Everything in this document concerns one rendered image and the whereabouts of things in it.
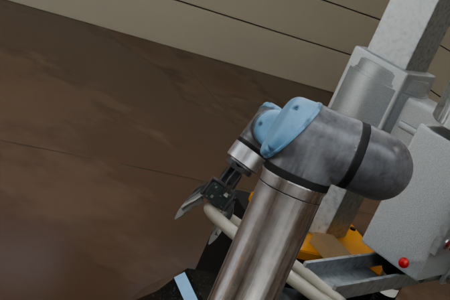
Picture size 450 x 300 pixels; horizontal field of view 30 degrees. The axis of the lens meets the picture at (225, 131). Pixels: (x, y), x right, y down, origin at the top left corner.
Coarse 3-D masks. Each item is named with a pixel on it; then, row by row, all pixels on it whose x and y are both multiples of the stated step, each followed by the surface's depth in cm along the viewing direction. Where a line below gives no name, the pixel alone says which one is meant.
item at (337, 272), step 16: (352, 256) 245; (368, 256) 252; (320, 272) 235; (336, 272) 241; (352, 272) 246; (368, 272) 251; (336, 288) 220; (352, 288) 227; (368, 288) 235; (384, 288) 243
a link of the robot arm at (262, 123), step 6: (258, 114) 201; (264, 114) 191; (270, 114) 190; (276, 114) 190; (258, 120) 191; (264, 120) 190; (270, 120) 190; (252, 126) 199; (258, 126) 190; (264, 126) 190; (270, 126) 190; (252, 132) 199; (258, 132) 190; (264, 132) 190; (258, 138) 190; (264, 138) 190
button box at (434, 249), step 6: (444, 222) 238; (444, 228) 238; (438, 234) 239; (444, 234) 238; (438, 240) 239; (444, 240) 239; (432, 246) 240; (438, 246) 239; (432, 252) 240; (438, 252) 240; (444, 252) 243
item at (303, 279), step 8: (208, 208) 200; (216, 208) 200; (208, 216) 198; (216, 216) 194; (224, 216) 194; (232, 216) 221; (216, 224) 193; (224, 224) 191; (232, 224) 190; (224, 232) 191; (232, 232) 188; (296, 264) 227; (296, 272) 228; (304, 272) 226; (312, 272) 227; (288, 280) 182; (296, 280) 182; (304, 280) 183; (312, 280) 225; (320, 280) 224; (296, 288) 183; (304, 288) 182; (312, 288) 183; (320, 288) 223; (328, 288) 222; (312, 296) 183; (320, 296) 183; (328, 296) 220; (336, 296) 218
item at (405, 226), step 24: (432, 144) 242; (432, 168) 242; (408, 192) 246; (432, 192) 241; (384, 216) 251; (408, 216) 246; (432, 216) 241; (384, 240) 251; (408, 240) 246; (432, 240) 241; (432, 264) 246
